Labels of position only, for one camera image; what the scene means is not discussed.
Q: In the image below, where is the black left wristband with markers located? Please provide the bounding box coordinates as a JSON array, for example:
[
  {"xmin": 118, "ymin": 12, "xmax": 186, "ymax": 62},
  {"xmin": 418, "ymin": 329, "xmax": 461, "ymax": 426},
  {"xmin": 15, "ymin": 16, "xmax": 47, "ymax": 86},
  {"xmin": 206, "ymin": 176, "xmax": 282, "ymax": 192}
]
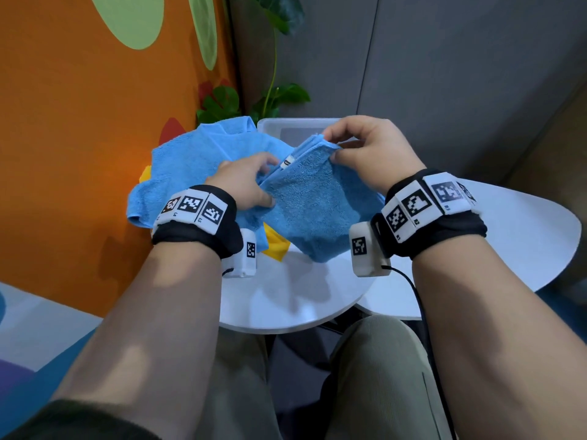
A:
[{"xmin": 151, "ymin": 184, "xmax": 244, "ymax": 260}]

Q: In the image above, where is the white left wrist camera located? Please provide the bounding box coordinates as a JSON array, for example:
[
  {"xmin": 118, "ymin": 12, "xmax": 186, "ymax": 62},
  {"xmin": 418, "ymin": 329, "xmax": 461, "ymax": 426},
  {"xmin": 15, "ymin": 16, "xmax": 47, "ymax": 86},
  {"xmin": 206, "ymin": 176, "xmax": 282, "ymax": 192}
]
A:
[{"xmin": 222, "ymin": 227, "xmax": 257, "ymax": 279}]

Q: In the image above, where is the blue towel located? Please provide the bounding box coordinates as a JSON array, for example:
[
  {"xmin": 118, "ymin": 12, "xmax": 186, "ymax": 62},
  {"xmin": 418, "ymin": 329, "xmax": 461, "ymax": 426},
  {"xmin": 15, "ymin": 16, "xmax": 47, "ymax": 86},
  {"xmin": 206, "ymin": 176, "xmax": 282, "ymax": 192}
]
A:
[
  {"xmin": 127, "ymin": 115, "xmax": 294, "ymax": 252},
  {"xmin": 258, "ymin": 134, "xmax": 386, "ymax": 264}
]

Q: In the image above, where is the yellow towel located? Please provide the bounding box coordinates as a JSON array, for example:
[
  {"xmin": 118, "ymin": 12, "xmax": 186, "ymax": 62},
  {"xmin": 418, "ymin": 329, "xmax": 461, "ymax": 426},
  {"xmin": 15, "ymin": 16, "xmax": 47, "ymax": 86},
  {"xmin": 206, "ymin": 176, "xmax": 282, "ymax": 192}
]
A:
[{"xmin": 139, "ymin": 164, "xmax": 291, "ymax": 263}]

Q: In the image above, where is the person's right hand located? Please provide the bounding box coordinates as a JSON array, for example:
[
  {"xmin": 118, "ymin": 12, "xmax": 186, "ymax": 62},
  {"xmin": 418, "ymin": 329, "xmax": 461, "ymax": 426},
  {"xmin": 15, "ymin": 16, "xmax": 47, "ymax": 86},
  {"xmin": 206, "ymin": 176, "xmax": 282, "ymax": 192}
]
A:
[{"xmin": 322, "ymin": 115, "xmax": 427, "ymax": 196}]

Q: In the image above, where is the green leafy plant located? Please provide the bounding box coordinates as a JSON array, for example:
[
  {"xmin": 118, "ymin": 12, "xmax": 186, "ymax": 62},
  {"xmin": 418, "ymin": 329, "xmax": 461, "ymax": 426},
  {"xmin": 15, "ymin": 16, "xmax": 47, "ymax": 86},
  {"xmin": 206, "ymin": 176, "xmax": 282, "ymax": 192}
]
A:
[{"xmin": 196, "ymin": 0, "xmax": 312, "ymax": 125}]

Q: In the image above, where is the person's right leg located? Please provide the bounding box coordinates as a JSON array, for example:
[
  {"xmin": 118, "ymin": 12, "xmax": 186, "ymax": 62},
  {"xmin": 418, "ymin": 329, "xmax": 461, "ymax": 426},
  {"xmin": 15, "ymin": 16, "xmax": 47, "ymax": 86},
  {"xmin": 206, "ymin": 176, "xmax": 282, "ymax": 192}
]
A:
[{"xmin": 320, "ymin": 314, "xmax": 455, "ymax": 440}]

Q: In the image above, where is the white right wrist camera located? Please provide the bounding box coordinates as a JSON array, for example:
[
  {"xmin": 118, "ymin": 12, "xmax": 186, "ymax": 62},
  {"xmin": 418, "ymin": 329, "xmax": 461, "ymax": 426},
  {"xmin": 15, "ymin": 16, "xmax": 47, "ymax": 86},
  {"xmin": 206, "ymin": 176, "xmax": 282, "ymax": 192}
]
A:
[{"xmin": 348, "ymin": 221, "xmax": 391, "ymax": 278}]

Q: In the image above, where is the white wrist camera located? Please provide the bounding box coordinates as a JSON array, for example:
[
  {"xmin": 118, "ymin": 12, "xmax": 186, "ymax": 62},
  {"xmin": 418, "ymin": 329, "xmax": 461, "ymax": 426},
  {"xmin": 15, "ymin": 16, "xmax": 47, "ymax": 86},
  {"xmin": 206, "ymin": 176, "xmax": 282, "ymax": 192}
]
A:
[
  {"xmin": 348, "ymin": 221, "xmax": 391, "ymax": 278},
  {"xmin": 222, "ymin": 227, "xmax": 257, "ymax": 279}
]

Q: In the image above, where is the person's left hand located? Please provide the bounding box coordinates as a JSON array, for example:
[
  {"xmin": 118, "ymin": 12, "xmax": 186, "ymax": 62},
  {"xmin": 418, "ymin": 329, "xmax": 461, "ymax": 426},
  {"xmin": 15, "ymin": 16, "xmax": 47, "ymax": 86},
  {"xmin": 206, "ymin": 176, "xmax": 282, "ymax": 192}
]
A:
[{"xmin": 205, "ymin": 152, "xmax": 281, "ymax": 211}]

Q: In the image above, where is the person's left forearm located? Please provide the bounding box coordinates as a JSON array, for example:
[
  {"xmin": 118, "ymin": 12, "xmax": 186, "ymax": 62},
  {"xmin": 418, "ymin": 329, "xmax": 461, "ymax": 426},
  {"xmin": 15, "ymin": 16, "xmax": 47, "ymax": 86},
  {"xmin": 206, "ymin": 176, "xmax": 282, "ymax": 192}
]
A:
[{"xmin": 50, "ymin": 242, "xmax": 223, "ymax": 440}]

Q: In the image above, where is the person's right forearm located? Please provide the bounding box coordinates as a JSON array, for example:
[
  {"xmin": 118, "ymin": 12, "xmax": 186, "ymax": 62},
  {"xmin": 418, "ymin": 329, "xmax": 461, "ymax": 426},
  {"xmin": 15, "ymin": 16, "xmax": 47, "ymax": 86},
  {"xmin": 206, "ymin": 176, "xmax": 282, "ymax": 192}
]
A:
[{"xmin": 412, "ymin": 233, "xmax": 587, "ymax": 440}]

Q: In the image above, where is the person's left leg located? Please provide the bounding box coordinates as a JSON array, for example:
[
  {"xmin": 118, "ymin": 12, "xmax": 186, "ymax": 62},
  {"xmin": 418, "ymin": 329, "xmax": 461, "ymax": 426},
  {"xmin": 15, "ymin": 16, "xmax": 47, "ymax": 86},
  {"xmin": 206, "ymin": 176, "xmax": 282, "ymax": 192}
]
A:
[{"xmin": 194, "ymin": 327, "xmax": 283, "ymax": 440}]

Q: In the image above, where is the black wristband with markers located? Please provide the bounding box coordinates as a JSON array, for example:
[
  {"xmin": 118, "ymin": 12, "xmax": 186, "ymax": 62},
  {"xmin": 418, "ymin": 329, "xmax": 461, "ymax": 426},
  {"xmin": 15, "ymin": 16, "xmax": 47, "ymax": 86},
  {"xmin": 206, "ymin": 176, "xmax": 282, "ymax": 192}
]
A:
[
  {"xmin": 151, "ymin": 184, "xmax": 244, "ymax": 260},
  {"xmin": 370, "ymin": 168, "xmax": 488, "ymax": 261}
]

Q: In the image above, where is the dark green shirt sleeve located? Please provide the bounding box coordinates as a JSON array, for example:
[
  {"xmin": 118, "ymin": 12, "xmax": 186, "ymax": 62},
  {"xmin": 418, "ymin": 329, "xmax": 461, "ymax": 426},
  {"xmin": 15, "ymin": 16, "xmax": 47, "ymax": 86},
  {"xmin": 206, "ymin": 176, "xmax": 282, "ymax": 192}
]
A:
[{"xmin": 0, "ymin": 398, "xmax": 161, "ymax": 440}]

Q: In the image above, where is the clear plastic storage box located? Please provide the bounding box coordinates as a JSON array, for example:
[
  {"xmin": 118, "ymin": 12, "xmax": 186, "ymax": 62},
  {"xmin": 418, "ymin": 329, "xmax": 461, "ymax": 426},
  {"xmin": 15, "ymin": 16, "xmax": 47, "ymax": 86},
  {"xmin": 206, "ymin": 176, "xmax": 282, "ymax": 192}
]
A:
[{"xmin": 256, "ymin": 117, "xmax": 342, "ymax": 148}]

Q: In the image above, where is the black right camera cable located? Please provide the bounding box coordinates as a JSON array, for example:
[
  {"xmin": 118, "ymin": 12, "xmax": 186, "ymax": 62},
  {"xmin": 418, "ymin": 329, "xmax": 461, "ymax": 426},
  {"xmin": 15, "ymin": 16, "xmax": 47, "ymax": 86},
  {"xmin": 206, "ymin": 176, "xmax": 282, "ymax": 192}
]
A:
[{"xmin": 380, "ymin": 265, "xmax": 457, "ymax": 440}]

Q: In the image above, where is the black right wristband with markers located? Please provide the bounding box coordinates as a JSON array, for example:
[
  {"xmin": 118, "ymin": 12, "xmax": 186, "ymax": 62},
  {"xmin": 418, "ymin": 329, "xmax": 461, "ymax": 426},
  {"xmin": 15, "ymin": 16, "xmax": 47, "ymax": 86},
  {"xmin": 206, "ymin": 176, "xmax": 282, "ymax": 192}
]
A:
[{"xmin": 370, "ymin": 168, "xmax": 488, "ymax": 261}]

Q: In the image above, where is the person's leg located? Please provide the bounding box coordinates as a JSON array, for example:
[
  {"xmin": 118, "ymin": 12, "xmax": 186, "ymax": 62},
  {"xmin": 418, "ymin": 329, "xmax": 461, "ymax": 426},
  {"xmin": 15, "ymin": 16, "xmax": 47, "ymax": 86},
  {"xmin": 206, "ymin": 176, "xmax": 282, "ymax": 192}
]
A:
[
  {"xmin": 320, "ymin": 314, "xmax": 455, "ymax": 440},
  {"xmin": 194, "ymin": 327, "xmax": 283, "ymax": 440}
]

